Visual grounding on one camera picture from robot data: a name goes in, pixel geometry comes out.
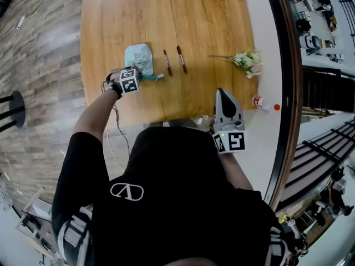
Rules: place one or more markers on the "person's left hand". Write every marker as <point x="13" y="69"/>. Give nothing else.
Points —
<point x="110" y="86"/>

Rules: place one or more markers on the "person's right forearm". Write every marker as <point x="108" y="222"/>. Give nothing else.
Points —
<point x="234" y="170"/>

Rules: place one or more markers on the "light blue pencil pouch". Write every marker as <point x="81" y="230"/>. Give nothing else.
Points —
<point x="139" y="58"/>

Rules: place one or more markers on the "white object on floor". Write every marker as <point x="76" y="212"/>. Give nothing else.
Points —
<point x="21" y="22"/>

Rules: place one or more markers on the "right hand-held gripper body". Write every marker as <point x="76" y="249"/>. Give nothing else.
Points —
<point x="232" y="140"/>

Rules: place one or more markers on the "white bottle with red label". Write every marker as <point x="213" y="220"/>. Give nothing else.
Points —
<point x="260" y="102"/>

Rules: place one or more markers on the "black office chair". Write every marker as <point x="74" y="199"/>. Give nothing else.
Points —
<point x="303" y="26"/>

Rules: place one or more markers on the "white metal rack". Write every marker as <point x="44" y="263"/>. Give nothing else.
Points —
<point x="33" y="220"/>

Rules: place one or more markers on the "person's black t-shirt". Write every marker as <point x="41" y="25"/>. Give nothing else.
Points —
<point x="172" y="198"/>

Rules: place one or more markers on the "red bottle cap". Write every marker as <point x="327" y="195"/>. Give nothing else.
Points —
<point x="276" y="107"/>

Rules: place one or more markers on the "artificial flower bouquet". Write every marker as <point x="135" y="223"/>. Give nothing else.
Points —
<point x="249" y="62"/>

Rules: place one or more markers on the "brown pen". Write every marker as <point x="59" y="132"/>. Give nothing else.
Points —
<point x="181" y="60"/>
<point x="167" y="62"/>

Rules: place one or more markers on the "person's left forearm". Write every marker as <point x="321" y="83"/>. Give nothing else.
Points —
<point x="94" y="115"/>

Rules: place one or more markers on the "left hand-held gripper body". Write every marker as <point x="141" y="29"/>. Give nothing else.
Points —
<point x="129" y="82"/>

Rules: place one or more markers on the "white paper tag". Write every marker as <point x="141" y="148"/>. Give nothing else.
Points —
<point x="199" y="120"/>

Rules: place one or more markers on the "white boxy appliance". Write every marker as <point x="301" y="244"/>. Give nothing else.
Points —
<point x="313" y="41"/>

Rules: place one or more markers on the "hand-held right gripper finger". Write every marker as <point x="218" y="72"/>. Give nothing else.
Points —
<point x="219" y="104"/>
<point x="234" y="103"/>

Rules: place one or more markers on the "black round stool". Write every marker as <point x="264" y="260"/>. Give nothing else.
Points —
<point x="16" y="109"/>

